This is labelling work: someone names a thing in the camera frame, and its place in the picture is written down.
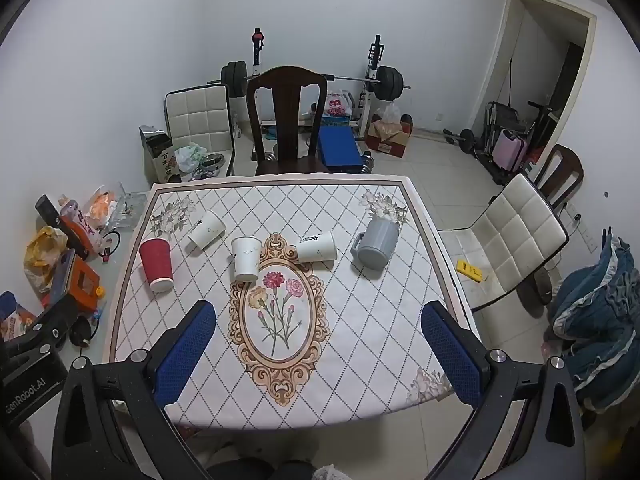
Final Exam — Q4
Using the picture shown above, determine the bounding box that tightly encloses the grey plastic mug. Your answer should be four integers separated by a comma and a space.
350, 217, 401, 272

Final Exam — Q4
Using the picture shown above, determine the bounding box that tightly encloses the black folding cart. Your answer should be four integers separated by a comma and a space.
482, 100, 522, 152

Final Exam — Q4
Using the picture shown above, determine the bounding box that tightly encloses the red and white plastic bag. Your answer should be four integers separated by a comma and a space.
322, 90, 354, 119

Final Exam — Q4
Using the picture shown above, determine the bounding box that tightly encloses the metal bowl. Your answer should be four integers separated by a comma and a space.
197, 152, 232, 171

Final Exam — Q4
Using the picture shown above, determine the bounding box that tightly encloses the white weight bench rack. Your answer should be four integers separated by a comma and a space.
249, 26, 387, 137

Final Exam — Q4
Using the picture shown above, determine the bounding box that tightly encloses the brown printed box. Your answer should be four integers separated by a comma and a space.
139, 124, 181, 184

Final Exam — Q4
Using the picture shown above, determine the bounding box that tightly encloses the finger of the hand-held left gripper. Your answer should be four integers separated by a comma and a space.
10, 294, 80, 361

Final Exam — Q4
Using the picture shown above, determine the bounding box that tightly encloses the orange toy box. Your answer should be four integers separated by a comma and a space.
49, 252, 107, 312

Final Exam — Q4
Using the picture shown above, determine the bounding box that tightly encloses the black barbell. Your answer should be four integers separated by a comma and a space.
207, 60, 412, 102

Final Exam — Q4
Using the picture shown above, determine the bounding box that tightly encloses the floral printed tablecloth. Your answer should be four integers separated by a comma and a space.
107, 174, 481, 431

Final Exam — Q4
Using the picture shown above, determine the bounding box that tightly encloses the white padded chair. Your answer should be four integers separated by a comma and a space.
437, 173, 571, 313
164, 84, 237, 179

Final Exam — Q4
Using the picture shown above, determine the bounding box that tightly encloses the brown cardboard box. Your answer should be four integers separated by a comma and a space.
366, 114, 415, 159

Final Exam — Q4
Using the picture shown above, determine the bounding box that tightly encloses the blue bench pad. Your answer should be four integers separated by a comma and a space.
317, 125, 362, 169

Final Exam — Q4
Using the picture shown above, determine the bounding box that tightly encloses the red paper cup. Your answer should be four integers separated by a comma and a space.
139, 238, 175, 293

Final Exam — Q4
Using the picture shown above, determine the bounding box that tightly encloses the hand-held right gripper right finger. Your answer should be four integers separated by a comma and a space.
421, 301, 586, 480

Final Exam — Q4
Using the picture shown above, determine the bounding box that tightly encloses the clear plastic bag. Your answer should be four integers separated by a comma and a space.
374, 102, 404, 126

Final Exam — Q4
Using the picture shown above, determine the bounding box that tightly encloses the white paper cup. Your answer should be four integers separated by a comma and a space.
231, 236, 262, 282
187, 210, 227, 251
296, 231, 337, 264

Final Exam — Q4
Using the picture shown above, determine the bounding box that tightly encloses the colourful snack packet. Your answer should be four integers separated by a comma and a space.
0, 292, 37, 342

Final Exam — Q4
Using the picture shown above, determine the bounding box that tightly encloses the green and white plastic bag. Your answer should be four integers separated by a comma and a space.
174, 143, 209, 174

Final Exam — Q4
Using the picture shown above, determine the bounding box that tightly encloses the red printed box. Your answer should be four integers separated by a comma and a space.
57, 214, 109, 261

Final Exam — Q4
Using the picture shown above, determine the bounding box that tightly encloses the orange snack packet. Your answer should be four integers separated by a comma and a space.
82, 185, 119, 231

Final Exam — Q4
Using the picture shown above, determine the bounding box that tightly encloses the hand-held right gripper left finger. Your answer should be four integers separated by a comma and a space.
51, 300, 217, 480

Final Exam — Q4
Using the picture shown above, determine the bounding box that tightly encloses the yellow small box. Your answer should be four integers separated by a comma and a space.
455, 261, 485, 282

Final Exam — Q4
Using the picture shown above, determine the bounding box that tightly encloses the dark wooden chair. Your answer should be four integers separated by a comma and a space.
246, 65, 331, 177
532, 144, 585, 211

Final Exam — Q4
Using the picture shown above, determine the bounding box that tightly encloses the blue denim clothing pile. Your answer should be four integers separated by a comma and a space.
547, 236, 640, 412

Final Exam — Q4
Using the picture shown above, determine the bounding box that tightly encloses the short barbell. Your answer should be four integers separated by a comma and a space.
442, 128, 477, 154

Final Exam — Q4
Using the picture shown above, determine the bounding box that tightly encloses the clear plastic tray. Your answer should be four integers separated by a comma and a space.
107, 192, 149, 229

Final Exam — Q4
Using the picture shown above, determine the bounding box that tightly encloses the yellow plastic bag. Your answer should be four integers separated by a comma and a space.
23, 226, 69, 292

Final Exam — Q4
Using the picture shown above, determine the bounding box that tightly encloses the pink suitcase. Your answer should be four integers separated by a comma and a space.
492, 129, 530, 171

